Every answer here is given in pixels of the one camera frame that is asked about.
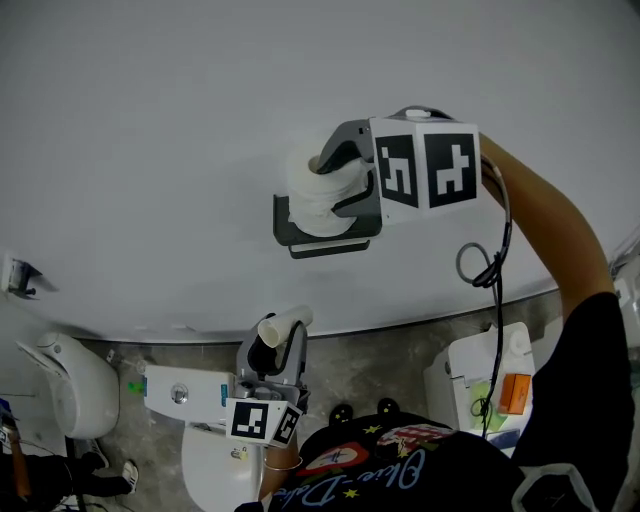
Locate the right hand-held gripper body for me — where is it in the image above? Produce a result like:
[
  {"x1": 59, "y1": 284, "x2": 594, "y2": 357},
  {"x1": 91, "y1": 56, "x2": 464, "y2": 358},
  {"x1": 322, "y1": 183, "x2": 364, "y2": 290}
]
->
[{"x1": 367, "y1": 104, "x2": 483, "y2": 227}]

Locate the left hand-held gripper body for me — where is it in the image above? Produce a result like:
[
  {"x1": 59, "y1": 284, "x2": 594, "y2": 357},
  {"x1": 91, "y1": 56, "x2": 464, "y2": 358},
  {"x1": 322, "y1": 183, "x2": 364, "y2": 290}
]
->
[{"x1": 224, "y1": 370, "x2": 312, "y2": 449}]

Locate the white cardboard tube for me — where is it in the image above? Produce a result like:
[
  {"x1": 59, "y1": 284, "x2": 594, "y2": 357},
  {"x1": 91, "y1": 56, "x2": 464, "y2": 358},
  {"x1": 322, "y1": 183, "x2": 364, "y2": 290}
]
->
[{"x1": 256, "y1": 305, "x2": 315, "y2": 349}]

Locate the white toilet paper roll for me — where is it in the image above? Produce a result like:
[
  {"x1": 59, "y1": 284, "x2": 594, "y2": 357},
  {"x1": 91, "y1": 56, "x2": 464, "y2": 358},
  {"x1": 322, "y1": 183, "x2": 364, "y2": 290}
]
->
[{"x1": 285, "y1": 144, "x2": 372, "y2": 238}]

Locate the person's right forearm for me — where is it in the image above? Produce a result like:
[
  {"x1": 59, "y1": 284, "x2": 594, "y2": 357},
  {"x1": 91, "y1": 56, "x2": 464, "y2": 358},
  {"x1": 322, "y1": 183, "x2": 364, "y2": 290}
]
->
[{"x1": 478, "y1": 132, "x2": 617, "y2": 321}]

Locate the person's left forearm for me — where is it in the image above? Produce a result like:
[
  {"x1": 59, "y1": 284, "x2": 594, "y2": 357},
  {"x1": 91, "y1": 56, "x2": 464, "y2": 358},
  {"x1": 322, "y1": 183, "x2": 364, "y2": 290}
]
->
[{"x1": 257, "y1": 442, "x2": 302, "y2": 504}]

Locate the white toilet with flush button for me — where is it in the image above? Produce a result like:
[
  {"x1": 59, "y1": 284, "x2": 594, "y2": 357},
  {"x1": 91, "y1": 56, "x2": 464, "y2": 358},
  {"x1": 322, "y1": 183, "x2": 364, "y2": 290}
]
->
[{"x1": 143, "y1": 364, "x2": 267, "y2": 512}]

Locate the white rounded toilet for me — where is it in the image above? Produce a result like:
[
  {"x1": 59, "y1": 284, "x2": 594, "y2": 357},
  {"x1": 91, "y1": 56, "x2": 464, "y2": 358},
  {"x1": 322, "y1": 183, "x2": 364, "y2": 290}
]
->
[{"x1": 14, "y1": 332, "x2": 122, "y2": 442}]

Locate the small tissue roll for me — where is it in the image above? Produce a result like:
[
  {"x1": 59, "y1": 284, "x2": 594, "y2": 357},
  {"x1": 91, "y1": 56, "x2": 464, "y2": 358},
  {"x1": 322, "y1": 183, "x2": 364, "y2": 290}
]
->
[{"x1": 506, "y1": 328, "x2": 532, "y2": 357}]

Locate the green flat packet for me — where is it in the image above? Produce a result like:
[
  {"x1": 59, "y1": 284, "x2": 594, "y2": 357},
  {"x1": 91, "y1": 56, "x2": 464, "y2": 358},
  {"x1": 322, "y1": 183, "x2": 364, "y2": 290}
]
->
[{"x1": 469, "y1": 382, "x2": 507, "y2": 432}]

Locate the orange box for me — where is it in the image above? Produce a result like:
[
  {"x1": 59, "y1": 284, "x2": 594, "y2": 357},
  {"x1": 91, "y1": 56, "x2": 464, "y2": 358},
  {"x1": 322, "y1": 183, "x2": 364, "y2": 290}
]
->
[{"x1": 497, "y1": 372, "x2": 533, "y2": 416}]

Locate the blue flat packet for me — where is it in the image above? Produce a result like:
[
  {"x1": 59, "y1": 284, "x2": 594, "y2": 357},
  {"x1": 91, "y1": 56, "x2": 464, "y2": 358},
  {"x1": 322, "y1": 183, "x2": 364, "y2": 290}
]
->
[{"x1": 487, "y1": 428, "x2": 522, "y2": 450}]

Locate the black printed t-shirt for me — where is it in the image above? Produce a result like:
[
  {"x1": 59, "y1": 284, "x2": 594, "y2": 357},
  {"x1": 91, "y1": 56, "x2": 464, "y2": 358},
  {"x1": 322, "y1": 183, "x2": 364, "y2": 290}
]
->
[{"x1": 234, "y1": 291, "x2": 637, "y2": 512}]

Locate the thin wrist bracelet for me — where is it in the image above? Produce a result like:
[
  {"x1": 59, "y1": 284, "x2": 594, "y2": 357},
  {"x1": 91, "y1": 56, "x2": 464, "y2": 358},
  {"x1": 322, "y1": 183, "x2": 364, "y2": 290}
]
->
[{"x1": 262, "y1": 454, "x2": 304, "y2": 473}]

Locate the black wall paper holder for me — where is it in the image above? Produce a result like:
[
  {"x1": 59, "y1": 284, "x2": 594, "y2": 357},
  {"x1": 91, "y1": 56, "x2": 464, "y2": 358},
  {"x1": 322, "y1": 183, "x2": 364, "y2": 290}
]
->
[{"x1": 272, "y1": 168, "x2": 384, "y2": 261}]

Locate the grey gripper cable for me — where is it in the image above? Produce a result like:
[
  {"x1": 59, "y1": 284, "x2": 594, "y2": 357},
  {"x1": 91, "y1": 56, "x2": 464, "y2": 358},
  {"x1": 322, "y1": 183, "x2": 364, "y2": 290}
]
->
[{"x1": 455, "y1": 152, "x2": 514, "y2": 439}]

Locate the small wall bracket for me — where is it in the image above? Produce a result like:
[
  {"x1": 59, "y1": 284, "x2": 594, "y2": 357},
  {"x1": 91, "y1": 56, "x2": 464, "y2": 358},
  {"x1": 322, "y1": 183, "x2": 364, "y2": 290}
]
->
[{"x1": 0, "y1": 252, "x2": 59, "y2": 302}]

